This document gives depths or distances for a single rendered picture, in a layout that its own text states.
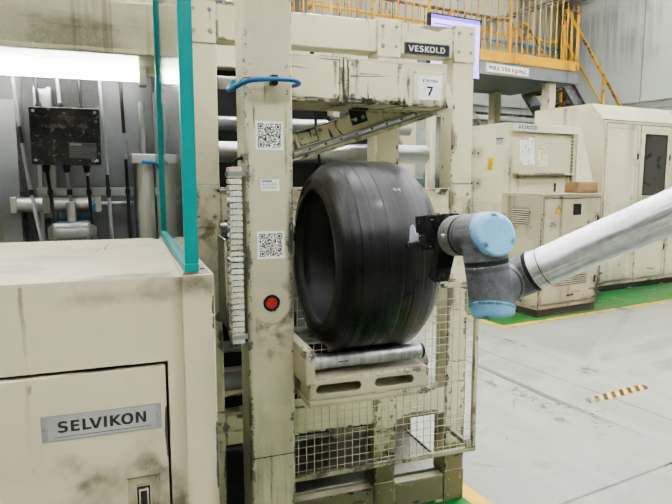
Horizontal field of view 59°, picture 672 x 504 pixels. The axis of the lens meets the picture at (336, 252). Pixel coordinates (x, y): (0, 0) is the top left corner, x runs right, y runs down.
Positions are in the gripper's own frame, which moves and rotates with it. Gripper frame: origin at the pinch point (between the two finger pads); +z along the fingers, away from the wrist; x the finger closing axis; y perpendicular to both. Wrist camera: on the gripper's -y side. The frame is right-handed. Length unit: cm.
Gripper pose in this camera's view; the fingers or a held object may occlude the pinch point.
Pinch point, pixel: (413, 246)
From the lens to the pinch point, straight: 152.1
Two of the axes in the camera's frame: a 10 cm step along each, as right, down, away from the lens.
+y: -0.4, -10.0, -0.1
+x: -9.4, 0.4, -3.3
